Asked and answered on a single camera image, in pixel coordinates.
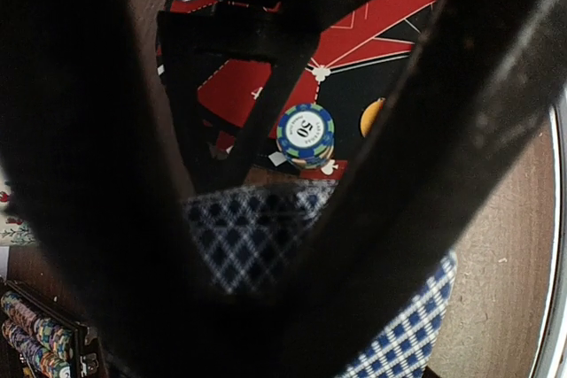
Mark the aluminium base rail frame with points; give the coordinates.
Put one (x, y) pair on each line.
(551, 355)

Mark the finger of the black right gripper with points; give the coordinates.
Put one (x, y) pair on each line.
(185, 40)
(288, 53)

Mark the orange big blind button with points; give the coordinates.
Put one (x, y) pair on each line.
(369, 115)

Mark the tall ceramic seashell mug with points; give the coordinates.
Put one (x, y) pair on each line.
(14, 230)

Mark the chip row rightmost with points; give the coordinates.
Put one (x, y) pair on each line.
(44, 329)

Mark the blue playing card deck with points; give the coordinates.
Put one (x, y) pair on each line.
(247, 236)

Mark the black poker chip case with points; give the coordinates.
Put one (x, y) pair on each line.
(87, 360)

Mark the chip row with 20 chip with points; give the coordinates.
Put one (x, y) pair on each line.
(39, 358)

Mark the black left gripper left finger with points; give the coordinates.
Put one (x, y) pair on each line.
(79, 147)

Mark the green white chip stack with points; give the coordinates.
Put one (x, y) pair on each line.
(305, 135)

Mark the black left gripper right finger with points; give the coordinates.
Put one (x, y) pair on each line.
(478, 85)

